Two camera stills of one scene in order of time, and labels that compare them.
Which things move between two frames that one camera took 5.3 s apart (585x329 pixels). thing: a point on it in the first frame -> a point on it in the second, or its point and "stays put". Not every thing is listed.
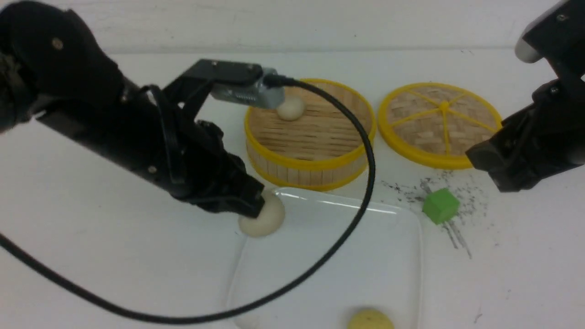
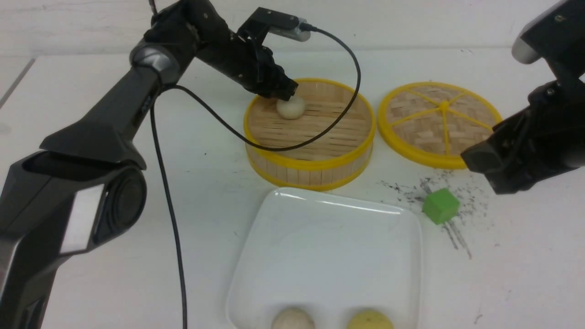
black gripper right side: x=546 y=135 stays put
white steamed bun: x=294 y=110 stays put
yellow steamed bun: x=369 y=319 stays put
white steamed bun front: x=269 y=219 -> x=293 y=318
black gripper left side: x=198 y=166 -> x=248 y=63
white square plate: x=380 y=267 stays put
